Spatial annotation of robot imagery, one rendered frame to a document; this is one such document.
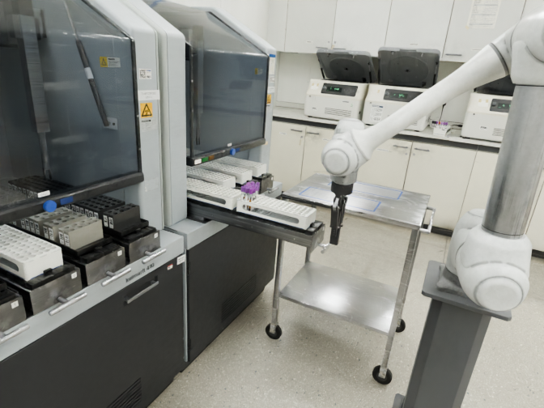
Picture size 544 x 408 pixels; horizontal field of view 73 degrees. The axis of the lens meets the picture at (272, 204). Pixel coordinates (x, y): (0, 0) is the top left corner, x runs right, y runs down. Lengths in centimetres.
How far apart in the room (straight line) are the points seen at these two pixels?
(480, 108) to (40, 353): 327
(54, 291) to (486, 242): 113
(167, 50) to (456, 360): 144
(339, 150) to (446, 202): 268
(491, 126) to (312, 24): 192
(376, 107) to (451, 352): 251
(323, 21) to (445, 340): 325
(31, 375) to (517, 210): 130
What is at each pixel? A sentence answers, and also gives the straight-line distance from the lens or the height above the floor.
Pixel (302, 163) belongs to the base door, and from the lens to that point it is 387.
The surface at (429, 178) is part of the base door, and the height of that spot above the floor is 52.
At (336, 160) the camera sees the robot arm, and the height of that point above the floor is 113.
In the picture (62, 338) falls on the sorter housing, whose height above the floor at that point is 62.
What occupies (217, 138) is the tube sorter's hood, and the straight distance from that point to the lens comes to 162.
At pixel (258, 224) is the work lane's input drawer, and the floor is 79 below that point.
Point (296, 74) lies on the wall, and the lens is 449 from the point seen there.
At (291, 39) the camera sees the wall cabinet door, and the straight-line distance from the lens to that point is 417.
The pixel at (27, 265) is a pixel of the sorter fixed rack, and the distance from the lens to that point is 110.
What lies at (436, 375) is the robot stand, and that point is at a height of 37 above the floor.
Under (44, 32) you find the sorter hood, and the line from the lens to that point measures 109.
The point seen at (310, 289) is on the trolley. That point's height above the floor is 28.
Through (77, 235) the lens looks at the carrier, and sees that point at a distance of 120.
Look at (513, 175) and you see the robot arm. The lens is 108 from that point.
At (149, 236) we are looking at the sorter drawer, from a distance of 129.
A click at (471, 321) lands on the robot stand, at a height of 62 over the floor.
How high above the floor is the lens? 136
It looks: 21 degrees down
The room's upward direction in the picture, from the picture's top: 4 degrees clockwise
